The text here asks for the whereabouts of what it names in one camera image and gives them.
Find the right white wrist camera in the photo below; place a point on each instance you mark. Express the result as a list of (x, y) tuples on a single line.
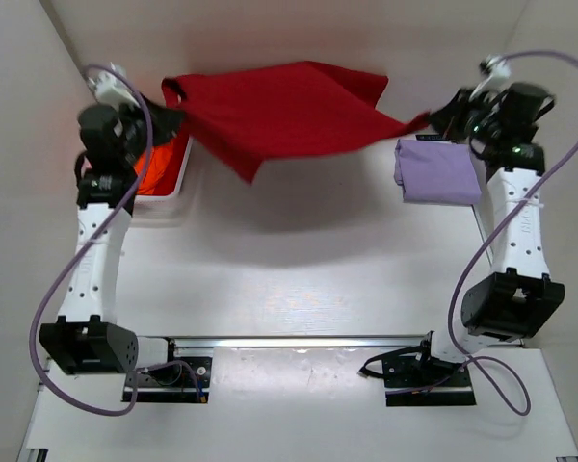
[(495, 71)]

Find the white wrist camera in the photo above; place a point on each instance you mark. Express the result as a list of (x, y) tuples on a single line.
[(495, 71), (108, 89)]

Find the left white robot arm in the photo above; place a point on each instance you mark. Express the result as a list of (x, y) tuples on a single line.
[(86, 338)]

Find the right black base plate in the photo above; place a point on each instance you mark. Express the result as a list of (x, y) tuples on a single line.
[(407, 386)]

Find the folded lilac t shirt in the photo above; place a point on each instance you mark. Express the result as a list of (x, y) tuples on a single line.
[(435, 172)]

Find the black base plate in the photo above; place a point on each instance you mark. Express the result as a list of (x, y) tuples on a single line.
[(174, 385), (407, 386)]

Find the small black display device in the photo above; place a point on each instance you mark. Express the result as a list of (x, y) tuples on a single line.
[(431, 138)]

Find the white plastic basket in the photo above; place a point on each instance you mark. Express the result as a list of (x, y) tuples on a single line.
[(159, 195)]

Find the red t shirt in basket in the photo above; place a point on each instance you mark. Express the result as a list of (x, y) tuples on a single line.
[(171, 185)]

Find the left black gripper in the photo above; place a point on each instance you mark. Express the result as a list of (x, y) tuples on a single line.
[(159, 117)]

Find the dark red t shirt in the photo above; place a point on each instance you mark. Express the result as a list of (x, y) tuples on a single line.
[(288, 111)]

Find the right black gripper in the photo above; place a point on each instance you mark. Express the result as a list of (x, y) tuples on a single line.
[(452, 114)]

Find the aluminium rail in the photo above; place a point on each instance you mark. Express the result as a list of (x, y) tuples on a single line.
[(333, 341)]

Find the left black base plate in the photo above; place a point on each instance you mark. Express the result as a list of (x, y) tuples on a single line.
[(174, 385)]

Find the orange t shirt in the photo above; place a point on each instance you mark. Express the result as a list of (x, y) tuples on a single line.
[(154, 166)]

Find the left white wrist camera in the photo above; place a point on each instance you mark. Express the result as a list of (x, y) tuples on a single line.
[(108, 89)]

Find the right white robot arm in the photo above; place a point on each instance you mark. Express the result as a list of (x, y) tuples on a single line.
[(519, 295)]

